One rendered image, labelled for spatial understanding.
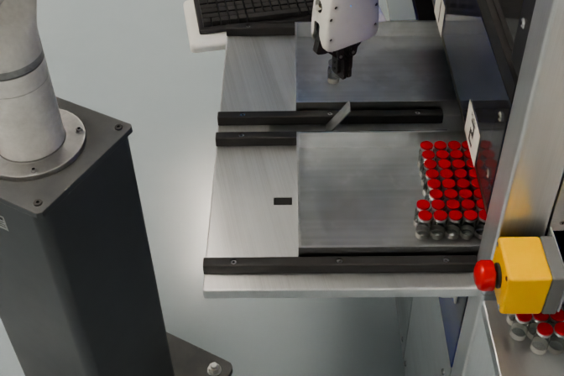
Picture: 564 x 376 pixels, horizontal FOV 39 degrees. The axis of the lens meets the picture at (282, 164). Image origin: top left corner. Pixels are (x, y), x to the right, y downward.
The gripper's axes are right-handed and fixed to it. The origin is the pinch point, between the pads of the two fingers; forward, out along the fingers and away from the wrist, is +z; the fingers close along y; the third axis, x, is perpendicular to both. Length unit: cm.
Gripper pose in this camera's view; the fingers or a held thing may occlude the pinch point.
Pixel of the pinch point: (342, 64)
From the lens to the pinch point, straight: 130.7
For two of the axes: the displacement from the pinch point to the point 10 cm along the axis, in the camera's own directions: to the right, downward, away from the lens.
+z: 0.2, 7.3, 6.8
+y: 8.5, -3.6, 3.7
